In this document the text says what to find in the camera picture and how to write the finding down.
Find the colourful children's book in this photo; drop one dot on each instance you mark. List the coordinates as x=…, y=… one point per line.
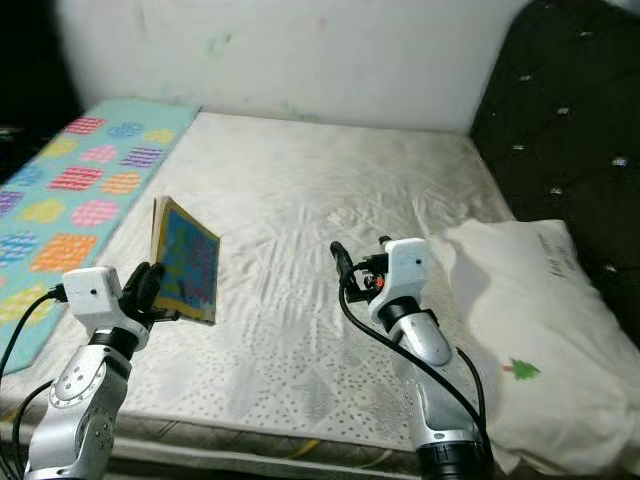
x=195, y=262

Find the white pillow with green tree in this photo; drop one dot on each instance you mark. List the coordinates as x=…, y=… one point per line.
x=530, y=300

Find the dark tufted headboard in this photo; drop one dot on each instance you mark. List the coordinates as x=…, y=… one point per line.
x=560, y=120

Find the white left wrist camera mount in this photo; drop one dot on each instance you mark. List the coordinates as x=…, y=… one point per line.
x=92, y=292

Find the white quilted mattress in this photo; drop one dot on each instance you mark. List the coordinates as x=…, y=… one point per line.
x=310, y=200

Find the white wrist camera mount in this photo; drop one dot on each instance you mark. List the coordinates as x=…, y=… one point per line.
x=408, y=262
x=92, y=292

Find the teal blanket with colourful shapes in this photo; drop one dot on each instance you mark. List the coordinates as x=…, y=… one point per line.
x=80, y=180

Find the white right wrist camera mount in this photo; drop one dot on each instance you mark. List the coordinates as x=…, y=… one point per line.
x=408, y=262

